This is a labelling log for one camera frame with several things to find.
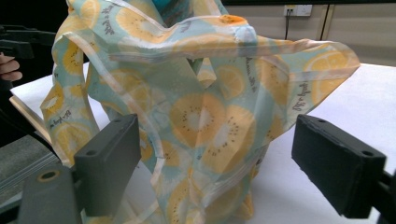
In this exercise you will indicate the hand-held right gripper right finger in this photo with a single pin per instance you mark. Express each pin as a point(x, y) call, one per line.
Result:
point(336, 168)

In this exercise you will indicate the lemon print fabric bag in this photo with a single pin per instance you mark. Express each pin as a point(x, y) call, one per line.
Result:
point(193, 102)

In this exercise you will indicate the white-topped wooden table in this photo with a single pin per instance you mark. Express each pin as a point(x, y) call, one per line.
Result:
point(342, 109)

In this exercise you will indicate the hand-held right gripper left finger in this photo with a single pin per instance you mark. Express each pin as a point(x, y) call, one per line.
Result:
point(107, 161)

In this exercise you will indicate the white wall socket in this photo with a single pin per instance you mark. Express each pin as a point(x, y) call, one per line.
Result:
point(299, 10)

